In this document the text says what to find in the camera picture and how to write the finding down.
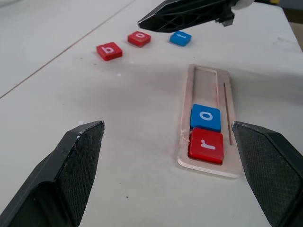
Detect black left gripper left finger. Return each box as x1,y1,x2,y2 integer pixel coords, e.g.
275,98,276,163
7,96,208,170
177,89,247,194
0,120,106,227

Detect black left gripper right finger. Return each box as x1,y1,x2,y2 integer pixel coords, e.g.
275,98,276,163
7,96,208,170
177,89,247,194
231,121,303,227

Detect red letter o block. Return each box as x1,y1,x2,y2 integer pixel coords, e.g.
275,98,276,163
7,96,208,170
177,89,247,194
127,30,152,48

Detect blue letter o block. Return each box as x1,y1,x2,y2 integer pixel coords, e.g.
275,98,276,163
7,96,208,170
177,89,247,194
189,104,222,132

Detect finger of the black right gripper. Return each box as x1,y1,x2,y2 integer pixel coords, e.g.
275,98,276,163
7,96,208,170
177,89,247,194
137,0,228,33

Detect red letter b block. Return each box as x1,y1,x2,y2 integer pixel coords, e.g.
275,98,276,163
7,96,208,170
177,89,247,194
96,42,123,61

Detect red letter r block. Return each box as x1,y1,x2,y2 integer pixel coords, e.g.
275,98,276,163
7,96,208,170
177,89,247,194
187,127,224,165

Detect long wooden letter tray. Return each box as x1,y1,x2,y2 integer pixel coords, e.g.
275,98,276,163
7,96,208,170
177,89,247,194
177,64,242,178

